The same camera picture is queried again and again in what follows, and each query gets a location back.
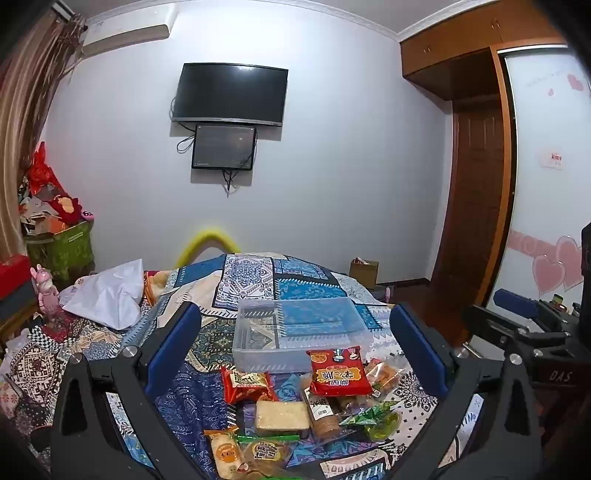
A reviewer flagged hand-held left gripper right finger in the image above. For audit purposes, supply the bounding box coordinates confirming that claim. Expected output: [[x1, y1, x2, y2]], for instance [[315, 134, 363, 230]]
[[389, 302, 541, 480]]

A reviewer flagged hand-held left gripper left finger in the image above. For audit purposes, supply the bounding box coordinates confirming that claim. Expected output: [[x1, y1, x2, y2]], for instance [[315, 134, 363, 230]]
[[50, 302, 241, 480]]

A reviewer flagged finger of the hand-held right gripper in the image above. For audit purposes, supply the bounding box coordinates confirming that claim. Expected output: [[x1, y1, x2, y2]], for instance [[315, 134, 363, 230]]
[[493, 289, 578, 330], [462, 305, 573, 365]]

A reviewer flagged clear packet of orange snacks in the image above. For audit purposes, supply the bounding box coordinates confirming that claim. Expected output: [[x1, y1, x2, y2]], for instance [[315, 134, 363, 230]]
[[365, 357, 409, 398]]

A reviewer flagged red biscuit packet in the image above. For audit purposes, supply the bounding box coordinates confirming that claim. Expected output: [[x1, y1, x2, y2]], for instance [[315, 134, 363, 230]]
[[221, 367, 279, 406]]

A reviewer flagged red printed snack packet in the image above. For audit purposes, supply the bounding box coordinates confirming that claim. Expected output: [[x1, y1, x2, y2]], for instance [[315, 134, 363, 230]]
[[306, 347, 374, 397]]

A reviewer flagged green snack packet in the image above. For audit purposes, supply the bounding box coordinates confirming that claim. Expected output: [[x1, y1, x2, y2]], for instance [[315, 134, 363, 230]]
[[339, 401, 402, 428]]

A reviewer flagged green jelly cup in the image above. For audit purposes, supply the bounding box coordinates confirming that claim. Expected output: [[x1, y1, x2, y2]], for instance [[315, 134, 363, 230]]
[[365, 412, 402, 442]]

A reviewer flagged clear plastic storage box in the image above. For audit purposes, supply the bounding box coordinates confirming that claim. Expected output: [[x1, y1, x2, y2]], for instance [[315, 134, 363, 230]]
[[232, 296, 372, 374]]

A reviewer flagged clear brown biscuit packet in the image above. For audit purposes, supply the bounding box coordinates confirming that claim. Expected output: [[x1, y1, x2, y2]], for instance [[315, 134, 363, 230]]
[[300, 375, 356, 444]]

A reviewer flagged orange rice cracker packet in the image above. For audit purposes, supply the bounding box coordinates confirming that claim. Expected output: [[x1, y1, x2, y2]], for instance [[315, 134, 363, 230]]
[[204, 429, 250, 480]]

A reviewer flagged orange patterned cloth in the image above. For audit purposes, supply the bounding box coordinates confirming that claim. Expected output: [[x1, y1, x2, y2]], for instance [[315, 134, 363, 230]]
[[144, 270, 177, 305]]

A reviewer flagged white plastic bag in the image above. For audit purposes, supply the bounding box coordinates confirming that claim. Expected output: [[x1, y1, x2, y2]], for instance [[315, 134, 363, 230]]
[[62, 258, 145, 330]]

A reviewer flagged white sliding door with hearts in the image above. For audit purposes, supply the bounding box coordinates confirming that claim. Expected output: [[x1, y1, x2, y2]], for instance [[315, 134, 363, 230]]
[[480, 45, 591, 324]]

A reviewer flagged small cardboard box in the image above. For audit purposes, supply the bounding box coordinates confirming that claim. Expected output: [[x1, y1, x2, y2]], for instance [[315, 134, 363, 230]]
[[349, 258, 380, 287]]

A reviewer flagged blue patchwork blanket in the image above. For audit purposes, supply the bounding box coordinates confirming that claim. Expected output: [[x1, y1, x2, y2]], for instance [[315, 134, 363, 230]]
[[0, 251, 485, 480]]

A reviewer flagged yellow foam tube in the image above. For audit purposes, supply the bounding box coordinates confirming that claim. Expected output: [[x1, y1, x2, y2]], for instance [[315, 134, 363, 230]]
[[176, 231, 241, 269]]

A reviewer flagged brown wooden door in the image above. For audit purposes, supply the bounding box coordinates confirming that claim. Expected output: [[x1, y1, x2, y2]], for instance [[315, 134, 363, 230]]
[[429, 99, 516, 306]]

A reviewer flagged pale wafer packet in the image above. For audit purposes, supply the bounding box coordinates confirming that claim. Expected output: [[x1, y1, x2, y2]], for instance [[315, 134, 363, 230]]
[[255, 400, 311, 438]]

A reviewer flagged pink rabbit toy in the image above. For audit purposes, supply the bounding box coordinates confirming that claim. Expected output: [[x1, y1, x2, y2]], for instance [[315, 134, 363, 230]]
[[30, 265, 65, 320]]

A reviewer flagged green storage box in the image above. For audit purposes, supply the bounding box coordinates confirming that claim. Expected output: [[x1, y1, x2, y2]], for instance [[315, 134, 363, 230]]
[[25, 220, 95, 284]]

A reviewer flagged round cake packet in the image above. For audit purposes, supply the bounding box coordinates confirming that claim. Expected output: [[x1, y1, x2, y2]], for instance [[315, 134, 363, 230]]
[[238, 434, 301, 475]]

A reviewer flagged red plush toy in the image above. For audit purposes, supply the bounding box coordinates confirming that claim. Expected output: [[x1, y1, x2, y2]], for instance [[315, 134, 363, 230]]
[[46, 196, 84, 227]]

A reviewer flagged red flat box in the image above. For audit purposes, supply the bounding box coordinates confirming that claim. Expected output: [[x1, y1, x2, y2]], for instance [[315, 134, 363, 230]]
[[0, 254, 34, 301]]

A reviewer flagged small black monitor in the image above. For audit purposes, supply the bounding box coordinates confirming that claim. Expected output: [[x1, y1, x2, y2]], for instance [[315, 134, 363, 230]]
[[191, 124, 257, 171]]

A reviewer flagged red paper decoration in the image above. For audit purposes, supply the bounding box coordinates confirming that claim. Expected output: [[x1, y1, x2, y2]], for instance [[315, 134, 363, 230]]
[[25, 142, 66, 195]]

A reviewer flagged wooden overhead cabinet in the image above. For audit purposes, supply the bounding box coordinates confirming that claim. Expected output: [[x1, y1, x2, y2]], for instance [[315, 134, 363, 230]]
[[399, 0, 565, 100]]

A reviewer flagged brown curtain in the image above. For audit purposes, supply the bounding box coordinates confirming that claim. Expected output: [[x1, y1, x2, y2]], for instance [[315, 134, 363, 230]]
[[0, 9, 86, 259]]

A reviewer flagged white air conditioner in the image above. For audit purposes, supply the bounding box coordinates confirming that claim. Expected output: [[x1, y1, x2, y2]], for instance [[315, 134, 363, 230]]
[[81, 23, 171, 58]]

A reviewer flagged wall-mounted black television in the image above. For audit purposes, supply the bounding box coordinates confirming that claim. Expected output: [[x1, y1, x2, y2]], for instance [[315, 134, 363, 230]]
[[171, 62, 289, 126]]

